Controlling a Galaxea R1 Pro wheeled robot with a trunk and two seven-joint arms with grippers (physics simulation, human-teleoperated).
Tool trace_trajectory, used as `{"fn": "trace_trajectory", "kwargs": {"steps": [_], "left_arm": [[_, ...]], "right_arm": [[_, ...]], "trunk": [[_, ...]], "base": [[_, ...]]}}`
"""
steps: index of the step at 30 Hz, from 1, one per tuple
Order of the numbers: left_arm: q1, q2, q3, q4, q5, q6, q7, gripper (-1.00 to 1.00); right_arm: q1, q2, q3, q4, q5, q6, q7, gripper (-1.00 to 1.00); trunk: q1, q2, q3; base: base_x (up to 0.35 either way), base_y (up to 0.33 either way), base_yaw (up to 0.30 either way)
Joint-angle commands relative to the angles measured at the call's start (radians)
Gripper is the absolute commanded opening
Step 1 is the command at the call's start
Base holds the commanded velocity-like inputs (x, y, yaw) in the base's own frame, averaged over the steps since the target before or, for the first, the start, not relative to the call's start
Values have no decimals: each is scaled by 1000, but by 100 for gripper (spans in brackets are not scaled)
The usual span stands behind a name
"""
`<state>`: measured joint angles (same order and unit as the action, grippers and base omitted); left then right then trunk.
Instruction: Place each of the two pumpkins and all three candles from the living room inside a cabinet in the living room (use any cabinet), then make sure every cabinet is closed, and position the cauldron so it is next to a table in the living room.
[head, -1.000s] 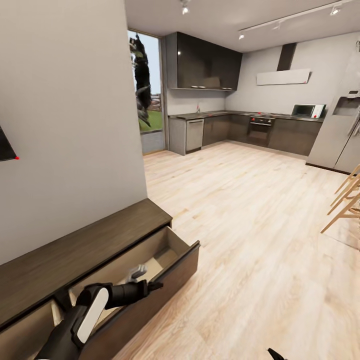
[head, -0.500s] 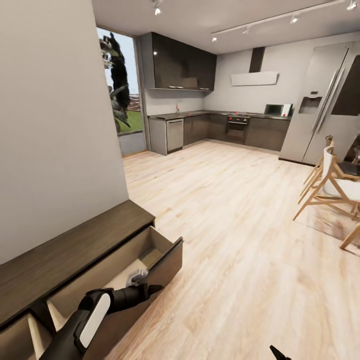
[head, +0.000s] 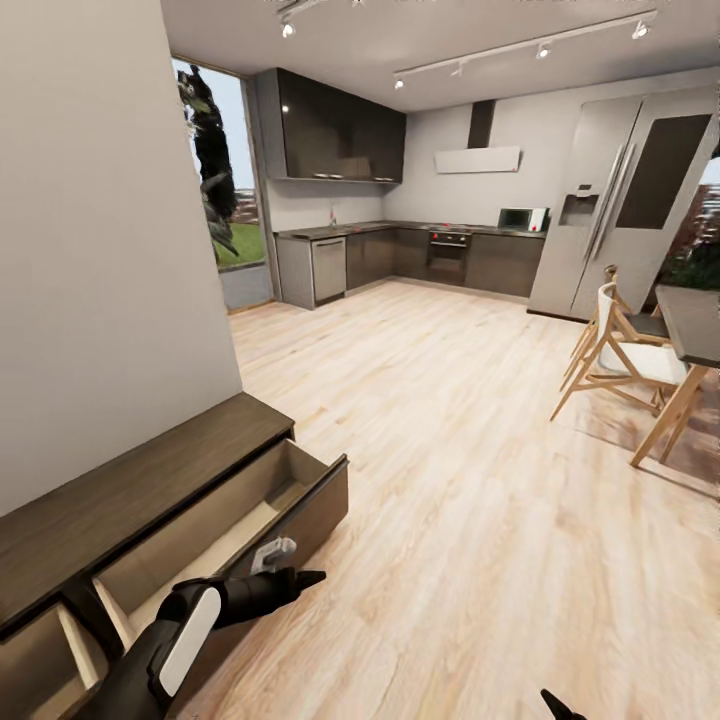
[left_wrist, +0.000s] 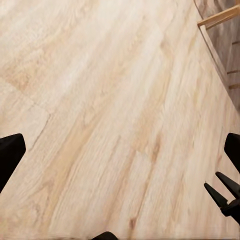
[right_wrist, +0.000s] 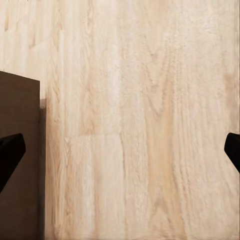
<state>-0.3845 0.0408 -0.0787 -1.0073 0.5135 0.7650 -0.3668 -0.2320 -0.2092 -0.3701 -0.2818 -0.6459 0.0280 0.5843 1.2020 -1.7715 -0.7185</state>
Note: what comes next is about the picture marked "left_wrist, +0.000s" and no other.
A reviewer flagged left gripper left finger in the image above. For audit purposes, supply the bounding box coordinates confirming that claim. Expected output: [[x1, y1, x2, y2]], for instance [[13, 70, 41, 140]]
[[0, 133, 26, 193]]

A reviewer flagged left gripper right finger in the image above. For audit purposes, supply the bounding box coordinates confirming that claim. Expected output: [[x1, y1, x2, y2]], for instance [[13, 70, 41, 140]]
[[224, 133, 240, 173]]

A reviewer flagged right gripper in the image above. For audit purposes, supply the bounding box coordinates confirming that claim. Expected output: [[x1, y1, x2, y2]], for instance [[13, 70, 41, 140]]
[[204, 171, 240, 225]]

